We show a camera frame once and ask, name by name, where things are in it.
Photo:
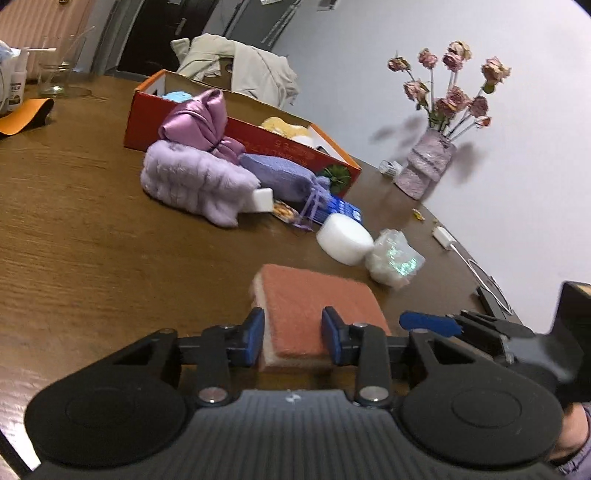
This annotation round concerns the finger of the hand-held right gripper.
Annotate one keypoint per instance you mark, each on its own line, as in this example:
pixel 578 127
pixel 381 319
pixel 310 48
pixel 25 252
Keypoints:
pixel 429 323

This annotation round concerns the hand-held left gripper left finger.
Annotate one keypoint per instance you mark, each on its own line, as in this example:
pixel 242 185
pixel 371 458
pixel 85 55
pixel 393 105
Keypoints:
pixel 255 334

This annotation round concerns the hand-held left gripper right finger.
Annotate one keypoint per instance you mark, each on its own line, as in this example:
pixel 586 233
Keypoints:
pixel 329 333

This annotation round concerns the pink sponge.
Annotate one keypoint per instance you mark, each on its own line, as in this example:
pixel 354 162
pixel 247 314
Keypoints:
pixel 314 300

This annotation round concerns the clear snack packet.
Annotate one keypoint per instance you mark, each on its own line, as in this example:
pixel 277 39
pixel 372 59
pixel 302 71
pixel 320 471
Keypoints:
pixel 284 211

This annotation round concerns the white eraser block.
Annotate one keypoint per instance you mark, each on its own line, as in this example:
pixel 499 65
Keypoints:
pixel 261 199

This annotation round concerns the orange cardboard box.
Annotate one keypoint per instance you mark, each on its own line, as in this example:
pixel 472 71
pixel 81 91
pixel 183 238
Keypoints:
pixel 286 147

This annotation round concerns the person's right forearm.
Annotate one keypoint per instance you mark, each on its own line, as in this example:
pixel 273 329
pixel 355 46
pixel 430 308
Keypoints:
pixel 575 434

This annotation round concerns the light blue soft item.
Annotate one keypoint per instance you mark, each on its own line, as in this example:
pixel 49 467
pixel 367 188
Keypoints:
pixel 178 97

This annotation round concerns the black flat device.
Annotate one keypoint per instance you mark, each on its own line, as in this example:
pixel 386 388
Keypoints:
pixel 491 300

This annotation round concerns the iridescent wrapped bundle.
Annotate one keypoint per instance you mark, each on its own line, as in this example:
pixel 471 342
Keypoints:
pixel 392 258

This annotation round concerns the white charger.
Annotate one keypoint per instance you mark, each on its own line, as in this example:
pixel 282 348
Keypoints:
pixel 443 237

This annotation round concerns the white round foam pad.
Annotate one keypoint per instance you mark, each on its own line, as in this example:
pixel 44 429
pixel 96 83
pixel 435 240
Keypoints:
pixel 344 237

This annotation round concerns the small yellow candy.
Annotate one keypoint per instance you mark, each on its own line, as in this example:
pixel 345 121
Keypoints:
pixel 418 214

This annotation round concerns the blue packet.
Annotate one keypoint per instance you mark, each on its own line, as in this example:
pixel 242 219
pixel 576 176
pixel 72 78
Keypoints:
pixel 344 210

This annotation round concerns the small white bottle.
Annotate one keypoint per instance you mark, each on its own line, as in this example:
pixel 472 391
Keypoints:
pixel 388 167

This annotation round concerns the lilac glass vase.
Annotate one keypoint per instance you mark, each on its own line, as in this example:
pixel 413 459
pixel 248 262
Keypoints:
pixel 425 161

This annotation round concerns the purple knit pouch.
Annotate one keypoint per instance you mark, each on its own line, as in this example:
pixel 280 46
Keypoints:
pixel 277 173

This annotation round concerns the lilac fluffy cloth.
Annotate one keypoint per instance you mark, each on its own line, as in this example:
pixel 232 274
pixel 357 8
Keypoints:
pixel 184 175

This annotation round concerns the white plush toy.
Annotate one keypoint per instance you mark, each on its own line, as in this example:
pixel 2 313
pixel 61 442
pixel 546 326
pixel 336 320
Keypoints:
pixel 307 138

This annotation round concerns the yellow plush toy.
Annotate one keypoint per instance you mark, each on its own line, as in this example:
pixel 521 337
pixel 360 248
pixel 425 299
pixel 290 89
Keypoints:
pixel 279 125

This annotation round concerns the purple satin pouch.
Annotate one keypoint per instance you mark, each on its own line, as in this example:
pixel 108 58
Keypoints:
pixel 194 120

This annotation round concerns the dried pink rose bouquet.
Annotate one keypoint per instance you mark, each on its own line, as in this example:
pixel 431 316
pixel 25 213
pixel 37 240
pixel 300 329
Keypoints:
pixel 457 97

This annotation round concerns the beige jacket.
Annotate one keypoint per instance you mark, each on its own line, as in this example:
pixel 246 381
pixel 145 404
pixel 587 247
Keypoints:
pixel 258 74

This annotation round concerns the wooden chair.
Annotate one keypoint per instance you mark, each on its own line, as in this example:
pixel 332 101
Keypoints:
pixel 227 74

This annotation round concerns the orange mat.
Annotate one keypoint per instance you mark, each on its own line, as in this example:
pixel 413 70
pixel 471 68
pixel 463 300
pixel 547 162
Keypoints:
pixel 23 115

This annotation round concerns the dark door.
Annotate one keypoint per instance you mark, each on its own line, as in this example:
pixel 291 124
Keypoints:
pixel 152 32

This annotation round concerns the white spray bottle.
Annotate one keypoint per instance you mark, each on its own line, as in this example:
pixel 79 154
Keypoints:
pixel 17 83

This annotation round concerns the pink suitcase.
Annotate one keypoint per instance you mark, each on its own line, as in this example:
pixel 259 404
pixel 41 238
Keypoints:
pixel 41 21

